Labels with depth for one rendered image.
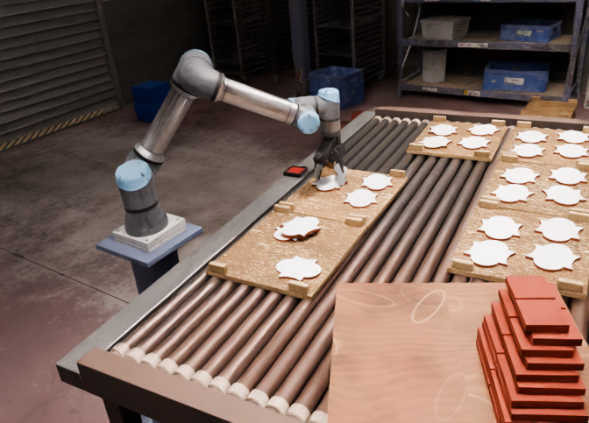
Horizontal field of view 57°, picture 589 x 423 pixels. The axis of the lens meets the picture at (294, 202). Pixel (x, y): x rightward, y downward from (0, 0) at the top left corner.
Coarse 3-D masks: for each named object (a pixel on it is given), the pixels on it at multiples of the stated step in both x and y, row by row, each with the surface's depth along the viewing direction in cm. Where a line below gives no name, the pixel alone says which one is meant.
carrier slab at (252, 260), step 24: (288, 216) 188; (312, 216) 186; (240, 240) 176; (264, 240) 175; (312, 240) 172; (336, 240) 171; (240, 264) 163; (264, 264) 162; (336, 264) 159; (264, 288) 153; (312, 288) 149
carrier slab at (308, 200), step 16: (320, 176) 216; (352, 176) 214; (304, 192) 204; (320, 192) 203; (336, 192) 202; (352, 192) 201; (384, 192) 199; (304, 208) 192; (320, 208) 191; (336, 208) 190; (352, 208) 189; (368, 208) 188; (384, 208) 190; (368, 224) 179
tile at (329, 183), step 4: (328, 176) 213; (332, 176) 213; (336, 176) 213; (320, 180) 210; (324, 180) 210; (328, 180) 210; (332, 180) 209; (336, 180) 209; (312, 184) 208; (316, 184) 207; (320, 184) 207; (324, 184) 207; (328, 184) 207; (332, 184) 206; (336, 184) 206; (340, 184) 206; (316, 188) 205; (320, 188) 204; (324, 188) 203; (328, 188) 203; (332, 188) 203; (336, 188) 204
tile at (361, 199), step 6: (354, 192) 199; (360, 192) 198; (366, 192) 198; (348, 198) 195; (354, 198) 194; (360, 198) 194; (366, 198) 194; (372, 198) 193; (354, 204) 190; (360, 204) 190; (366, 204) 189; (372, 204) 191
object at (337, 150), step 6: (336, 132) 199; (336, 138) 204; (336, 144) 205; (342, 144) 207; (336, 150) 202; (342, 150) 206; (330, 156) 202; (336, 156) 201; (342, 156) 207; (330, 162) 203
